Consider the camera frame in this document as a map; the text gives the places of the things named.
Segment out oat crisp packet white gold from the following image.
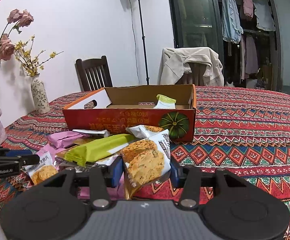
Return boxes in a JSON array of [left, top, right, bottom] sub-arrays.
[[120, 129, 170, 200]]

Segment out green white snack pack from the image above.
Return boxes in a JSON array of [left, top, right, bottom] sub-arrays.
[[154, 94, 176, 109]]

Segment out long green snack pack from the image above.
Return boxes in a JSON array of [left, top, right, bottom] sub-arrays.
[[64, 134, 137, 166]]

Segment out white barcode snack wrapper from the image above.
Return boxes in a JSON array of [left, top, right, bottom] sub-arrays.
[[73, 129, 110, 138]]

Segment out floral ceramic vase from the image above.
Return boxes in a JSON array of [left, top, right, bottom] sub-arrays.
[[30, 74, 50, 114]]

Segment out orange cardboard pumpkin box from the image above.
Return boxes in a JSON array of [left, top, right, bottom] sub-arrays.
[[62, 85, 197, 142]]

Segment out yellow blossom branches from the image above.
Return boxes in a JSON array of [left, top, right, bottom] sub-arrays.
[[14, 35, 63, 77]]

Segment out patterned red tablecloth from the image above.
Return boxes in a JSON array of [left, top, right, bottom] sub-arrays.
[[0, 87, 290, 239]]

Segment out dark wooden chair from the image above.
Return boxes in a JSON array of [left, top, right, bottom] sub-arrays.
[[75, 55, 113, 92]]

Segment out chair under beige jacket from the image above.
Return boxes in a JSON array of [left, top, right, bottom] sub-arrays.
[[176, 63, 206, 86]]

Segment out white dog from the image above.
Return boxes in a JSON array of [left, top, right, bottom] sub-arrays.
[[224, 81, 235, 88]]

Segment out beige jacket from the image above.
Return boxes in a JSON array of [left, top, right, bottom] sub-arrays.
[[157, 47, 224, 87]]

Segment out light blue hanging shirt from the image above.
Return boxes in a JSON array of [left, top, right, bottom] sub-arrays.
[[222, 0, 243, 44]]

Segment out white hanging top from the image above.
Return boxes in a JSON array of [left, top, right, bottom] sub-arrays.
[[253, 0, 276, 31]]

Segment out pink hanging garment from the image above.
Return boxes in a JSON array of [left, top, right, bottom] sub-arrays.
[[242, 0, 254, 20]]

